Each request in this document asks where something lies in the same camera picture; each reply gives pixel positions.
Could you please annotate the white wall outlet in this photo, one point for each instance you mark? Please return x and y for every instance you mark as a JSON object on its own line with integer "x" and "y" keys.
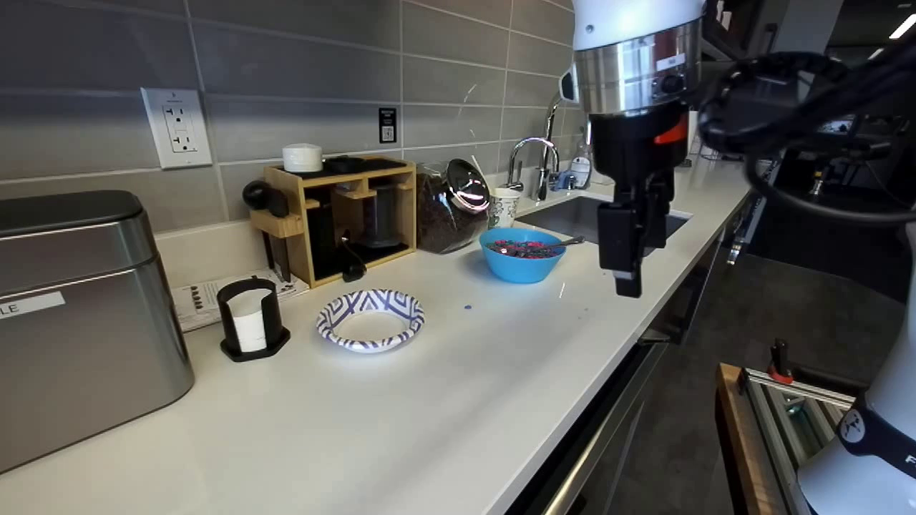
{"x": 174, "y": 130}

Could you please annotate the small black wall switch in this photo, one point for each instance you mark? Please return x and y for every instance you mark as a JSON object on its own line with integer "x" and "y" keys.
{"x": 386, "y": 125}

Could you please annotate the patterned paper cup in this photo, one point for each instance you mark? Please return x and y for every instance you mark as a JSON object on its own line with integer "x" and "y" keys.
{"x": 508, "y": 205}

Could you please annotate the clear soap bottle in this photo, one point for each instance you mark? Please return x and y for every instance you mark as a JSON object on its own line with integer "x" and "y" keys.
{"x": 579, "y": 174}

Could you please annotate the silver metal rail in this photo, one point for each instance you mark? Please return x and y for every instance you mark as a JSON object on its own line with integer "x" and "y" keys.
{"x": 803, "y": 387}

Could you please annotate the under-counter dishwasher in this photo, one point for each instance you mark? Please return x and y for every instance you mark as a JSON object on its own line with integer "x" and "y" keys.
{"x": 591, "y": 430}

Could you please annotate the blue plastic bowl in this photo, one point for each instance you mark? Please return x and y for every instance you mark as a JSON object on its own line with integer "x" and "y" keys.
{"x": 522, "y": 261}

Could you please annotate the wooden cart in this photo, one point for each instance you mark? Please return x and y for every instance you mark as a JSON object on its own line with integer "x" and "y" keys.
{"x": 738, "y": 447}

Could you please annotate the glass jar of coffee beans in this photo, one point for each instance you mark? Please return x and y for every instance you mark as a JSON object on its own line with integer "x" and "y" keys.
{"x": 453, "y": 217}

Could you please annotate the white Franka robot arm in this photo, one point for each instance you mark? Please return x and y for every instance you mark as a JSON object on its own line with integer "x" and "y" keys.
{"x": 631, "y": 58}

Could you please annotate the chrome faucet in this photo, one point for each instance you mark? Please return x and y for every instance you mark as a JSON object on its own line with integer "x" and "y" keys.
{"x": 545, "y": 154}

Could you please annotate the glass carafe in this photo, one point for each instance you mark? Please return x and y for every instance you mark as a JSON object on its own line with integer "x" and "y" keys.
{"x": 382, "y": 218}

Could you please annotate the blue patterned paper plate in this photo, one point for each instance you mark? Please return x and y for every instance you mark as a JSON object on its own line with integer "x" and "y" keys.
{"x": 402, "y": 320}

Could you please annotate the black mug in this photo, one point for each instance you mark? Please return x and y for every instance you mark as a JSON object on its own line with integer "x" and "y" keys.
{"x": 250, "y": 326}

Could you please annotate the wooden shelf organizer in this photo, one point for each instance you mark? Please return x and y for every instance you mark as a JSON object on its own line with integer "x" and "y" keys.
{"x": 296, "y": 230}

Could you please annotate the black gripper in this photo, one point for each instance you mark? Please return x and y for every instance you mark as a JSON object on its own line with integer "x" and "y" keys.
{"x": 637, "y": 147}

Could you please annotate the stainless steel bread box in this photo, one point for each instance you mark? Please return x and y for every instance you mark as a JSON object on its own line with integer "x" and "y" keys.
{"x": 87, "y": 326}

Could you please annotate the stainless steel sink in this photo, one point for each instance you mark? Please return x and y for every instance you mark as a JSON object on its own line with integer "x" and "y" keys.
{"x": 568, "y": 218}

